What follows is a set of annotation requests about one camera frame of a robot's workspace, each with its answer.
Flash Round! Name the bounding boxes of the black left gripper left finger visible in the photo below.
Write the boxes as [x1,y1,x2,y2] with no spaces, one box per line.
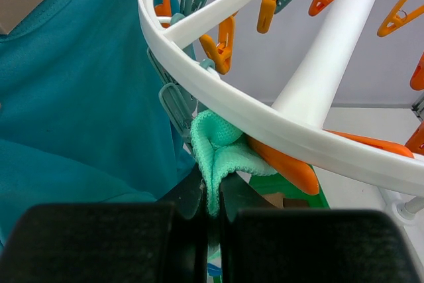
[1,168,207,282]

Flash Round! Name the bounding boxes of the mint patterned sock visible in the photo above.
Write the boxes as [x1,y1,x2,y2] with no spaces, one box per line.
[190,109,276,218]

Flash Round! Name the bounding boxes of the teal shirt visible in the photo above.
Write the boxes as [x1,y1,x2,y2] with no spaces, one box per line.
[1,0,195,244]

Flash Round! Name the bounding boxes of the green plastic tray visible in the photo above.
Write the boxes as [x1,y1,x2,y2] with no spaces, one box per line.
[249,173,329,209]

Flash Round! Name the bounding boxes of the metal clothes rack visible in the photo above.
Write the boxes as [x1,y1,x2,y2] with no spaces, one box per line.
[378,188,423,254]

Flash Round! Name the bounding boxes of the white round clip hanger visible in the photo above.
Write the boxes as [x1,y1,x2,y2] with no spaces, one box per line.
[137,0,423,196]

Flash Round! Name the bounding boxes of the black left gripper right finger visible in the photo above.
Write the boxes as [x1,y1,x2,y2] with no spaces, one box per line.
[219,174,423,282]

